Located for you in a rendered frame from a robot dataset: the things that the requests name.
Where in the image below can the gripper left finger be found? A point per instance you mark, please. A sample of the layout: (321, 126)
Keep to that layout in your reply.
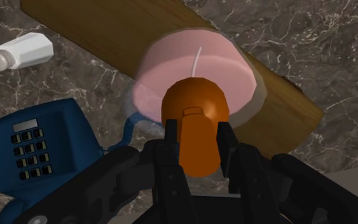
(166, 173)

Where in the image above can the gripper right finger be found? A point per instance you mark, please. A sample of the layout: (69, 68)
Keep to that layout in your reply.
(253, 173)

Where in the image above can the orange flashlight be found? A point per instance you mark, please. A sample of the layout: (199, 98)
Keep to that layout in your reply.
(197, 124)

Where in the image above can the pink candle in glass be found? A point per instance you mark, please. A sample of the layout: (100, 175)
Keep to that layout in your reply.
(197, 62)

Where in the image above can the blue telephone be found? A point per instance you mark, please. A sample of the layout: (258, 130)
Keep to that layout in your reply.
(51, 145)

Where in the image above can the wooden board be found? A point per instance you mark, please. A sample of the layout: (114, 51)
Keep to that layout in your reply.
(104, 28)

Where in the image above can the white salt shaker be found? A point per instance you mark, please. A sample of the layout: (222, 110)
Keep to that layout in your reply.
(23, 51)

